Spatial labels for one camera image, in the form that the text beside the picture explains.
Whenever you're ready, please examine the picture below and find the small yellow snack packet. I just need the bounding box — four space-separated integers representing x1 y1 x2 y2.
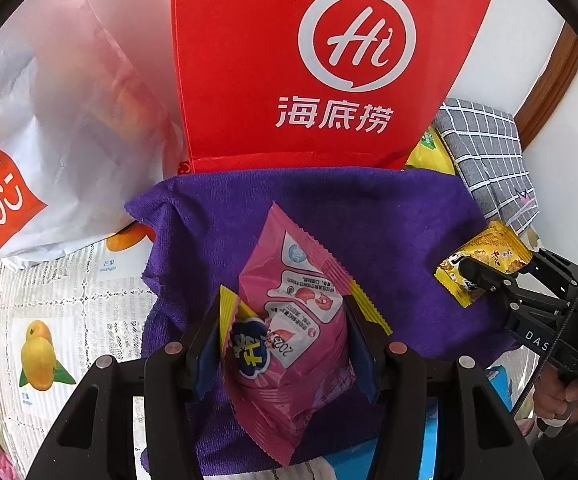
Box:
434 220 534 309

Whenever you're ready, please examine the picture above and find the blue cardboard box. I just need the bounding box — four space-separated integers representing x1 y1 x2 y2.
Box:
319 366 514 480

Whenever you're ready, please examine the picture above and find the yellow green snack bag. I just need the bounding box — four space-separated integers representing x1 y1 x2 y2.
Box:
403 125 457 177

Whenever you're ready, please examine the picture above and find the red paper bag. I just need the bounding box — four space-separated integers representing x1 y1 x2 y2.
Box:
170 0 498 175

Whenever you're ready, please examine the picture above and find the person's right hand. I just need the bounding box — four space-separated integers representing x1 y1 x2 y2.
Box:
533 367 578 428

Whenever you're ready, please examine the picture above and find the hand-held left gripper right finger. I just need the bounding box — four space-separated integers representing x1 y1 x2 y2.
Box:
343 294 537 480

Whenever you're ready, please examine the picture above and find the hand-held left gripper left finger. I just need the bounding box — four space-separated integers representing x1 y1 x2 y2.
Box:
25 296 230 480

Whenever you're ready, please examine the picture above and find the large pink snack packet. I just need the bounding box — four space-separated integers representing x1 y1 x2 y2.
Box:
221 201 357 467

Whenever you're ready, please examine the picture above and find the purple towel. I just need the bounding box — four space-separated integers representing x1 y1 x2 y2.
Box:
124 165 520 478

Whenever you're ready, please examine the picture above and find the white plastic bag red label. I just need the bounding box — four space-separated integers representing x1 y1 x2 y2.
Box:
0 0 190 267

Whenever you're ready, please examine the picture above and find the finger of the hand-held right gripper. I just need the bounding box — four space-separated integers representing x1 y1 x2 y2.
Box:
520 248 578 292
459 256 570 314

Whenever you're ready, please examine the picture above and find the wooden door frame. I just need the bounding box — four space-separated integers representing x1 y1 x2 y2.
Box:
514 22 578 148

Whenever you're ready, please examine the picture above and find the grey checked cushion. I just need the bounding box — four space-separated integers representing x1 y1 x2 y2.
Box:
434 97 540 236

